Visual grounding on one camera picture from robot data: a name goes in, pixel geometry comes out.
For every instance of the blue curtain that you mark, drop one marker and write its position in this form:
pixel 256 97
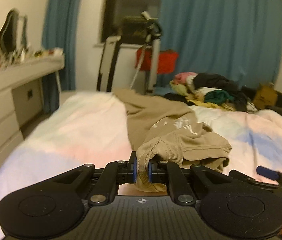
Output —
pixel 59 31
pixel 238 39

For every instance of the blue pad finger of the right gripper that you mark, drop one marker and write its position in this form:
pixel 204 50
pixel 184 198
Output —
pixel 267 173

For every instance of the pile of mixed clothes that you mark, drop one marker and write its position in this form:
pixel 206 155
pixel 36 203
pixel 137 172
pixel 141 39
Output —
pixel 210 91

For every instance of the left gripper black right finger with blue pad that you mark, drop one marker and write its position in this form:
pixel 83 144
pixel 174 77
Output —
pixel 171 175

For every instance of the dark window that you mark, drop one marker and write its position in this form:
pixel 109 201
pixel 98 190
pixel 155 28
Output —
pixel 116 10

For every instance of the pastel tie-dye duvet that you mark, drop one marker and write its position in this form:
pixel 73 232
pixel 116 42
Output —
pixel 91 128

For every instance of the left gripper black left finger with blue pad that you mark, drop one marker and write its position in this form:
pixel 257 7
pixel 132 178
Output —
pixel 106 181

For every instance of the white dressing desk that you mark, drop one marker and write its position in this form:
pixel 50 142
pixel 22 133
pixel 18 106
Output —
pixel 15 76

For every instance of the cosmetics clutter on desk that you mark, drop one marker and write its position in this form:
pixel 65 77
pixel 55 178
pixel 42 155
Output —
pixel 25 55

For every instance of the red cloth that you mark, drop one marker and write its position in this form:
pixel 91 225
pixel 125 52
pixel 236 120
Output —
pixel 166 63

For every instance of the blue left curtain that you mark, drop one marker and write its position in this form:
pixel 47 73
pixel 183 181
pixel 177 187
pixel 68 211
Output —
pixel 59 31

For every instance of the brown paper bag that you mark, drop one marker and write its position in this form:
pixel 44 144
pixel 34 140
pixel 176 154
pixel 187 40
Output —
pixel 266 96

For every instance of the black framed mirror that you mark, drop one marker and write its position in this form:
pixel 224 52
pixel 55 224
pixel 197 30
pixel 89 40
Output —
pixel 8 32

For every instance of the blue right curtain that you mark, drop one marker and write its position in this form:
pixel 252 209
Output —
pixel 238 39

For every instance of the white black folded treadmill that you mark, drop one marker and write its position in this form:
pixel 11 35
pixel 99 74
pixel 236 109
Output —
pixel 108 63

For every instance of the beige t-shirt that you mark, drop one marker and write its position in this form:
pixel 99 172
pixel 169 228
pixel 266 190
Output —
pixel 169 130

